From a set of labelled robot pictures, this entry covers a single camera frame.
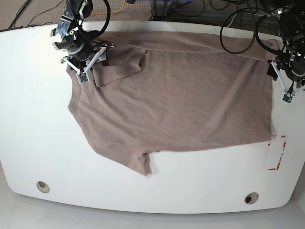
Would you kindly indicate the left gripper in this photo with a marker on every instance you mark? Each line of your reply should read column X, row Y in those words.
column 273, row 72

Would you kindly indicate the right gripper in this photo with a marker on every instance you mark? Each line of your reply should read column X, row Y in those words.
column 101, row 56

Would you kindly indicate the mauve t-shirt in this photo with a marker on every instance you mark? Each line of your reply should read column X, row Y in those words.
column 173, row 91

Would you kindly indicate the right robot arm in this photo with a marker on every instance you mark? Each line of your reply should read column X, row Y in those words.
column 77, row 42

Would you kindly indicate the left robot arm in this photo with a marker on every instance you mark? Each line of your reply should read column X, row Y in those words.
column 290, row 17

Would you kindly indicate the red tape rectangle marking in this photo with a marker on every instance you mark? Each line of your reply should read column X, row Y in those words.
column 275, row 151

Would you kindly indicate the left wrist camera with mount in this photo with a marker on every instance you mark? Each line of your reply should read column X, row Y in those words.
column 289, row 89

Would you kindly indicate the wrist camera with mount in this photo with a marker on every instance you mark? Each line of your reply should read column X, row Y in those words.
column 88, row 64
column 289, row 89

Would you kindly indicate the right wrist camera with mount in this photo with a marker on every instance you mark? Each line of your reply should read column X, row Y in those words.
column 88, row 64

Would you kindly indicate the right table cable grommet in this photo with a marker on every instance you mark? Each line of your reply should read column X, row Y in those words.
column 251, row 198

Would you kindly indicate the table cable grommet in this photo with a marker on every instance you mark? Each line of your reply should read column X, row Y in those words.
column 42, row 187
column 251, row 198

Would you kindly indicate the left table cable grommet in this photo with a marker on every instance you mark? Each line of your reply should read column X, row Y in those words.
column 42, row 187

